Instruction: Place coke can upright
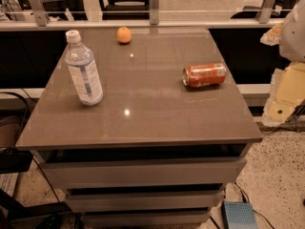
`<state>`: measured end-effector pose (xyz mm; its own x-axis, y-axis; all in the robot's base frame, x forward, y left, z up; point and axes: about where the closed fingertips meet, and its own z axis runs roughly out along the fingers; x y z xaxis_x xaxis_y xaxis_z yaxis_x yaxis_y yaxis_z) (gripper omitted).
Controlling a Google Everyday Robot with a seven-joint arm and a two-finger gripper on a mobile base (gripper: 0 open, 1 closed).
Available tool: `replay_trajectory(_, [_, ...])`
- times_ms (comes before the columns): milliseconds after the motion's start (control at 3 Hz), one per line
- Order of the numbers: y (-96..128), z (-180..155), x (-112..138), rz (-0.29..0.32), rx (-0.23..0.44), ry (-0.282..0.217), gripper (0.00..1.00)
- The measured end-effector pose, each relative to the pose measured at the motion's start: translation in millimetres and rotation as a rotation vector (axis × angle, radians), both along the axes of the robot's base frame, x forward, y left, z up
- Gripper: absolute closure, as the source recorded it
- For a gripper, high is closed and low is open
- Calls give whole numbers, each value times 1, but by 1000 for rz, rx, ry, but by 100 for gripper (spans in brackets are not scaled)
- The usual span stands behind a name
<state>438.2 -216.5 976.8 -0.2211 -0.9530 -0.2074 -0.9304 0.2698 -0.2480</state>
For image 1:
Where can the grey drawer cabinet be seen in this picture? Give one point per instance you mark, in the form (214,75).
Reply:
(146,111)

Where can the middle grey drawer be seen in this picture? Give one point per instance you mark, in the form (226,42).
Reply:
(166,198)

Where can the black device on left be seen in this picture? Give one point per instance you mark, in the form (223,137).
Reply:
(14,161)

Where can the blue perforated box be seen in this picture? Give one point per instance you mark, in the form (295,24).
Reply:
(238,215)

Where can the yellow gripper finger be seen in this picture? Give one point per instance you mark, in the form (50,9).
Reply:
(287,91)
(271,37)

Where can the top grey drawer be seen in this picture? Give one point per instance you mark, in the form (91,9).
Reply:
(135,173)

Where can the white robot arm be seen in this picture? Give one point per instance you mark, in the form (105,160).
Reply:
(292,37)

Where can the clear plastic water bottle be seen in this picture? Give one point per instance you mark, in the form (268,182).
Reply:
(83,70)

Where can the grey drawer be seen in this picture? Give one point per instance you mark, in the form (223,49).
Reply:
(135,173)
(166,198)
(146,219)

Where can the red coke can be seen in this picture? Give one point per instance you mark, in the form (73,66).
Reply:
(196,76)

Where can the glass railing partition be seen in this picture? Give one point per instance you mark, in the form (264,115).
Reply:
(93,13)

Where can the black office chair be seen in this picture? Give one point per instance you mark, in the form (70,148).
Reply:
(125,9)

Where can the orange fruit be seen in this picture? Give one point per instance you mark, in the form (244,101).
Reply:
(124,35)

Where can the bottom grey drawer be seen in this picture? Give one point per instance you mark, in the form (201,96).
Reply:
(146,219)

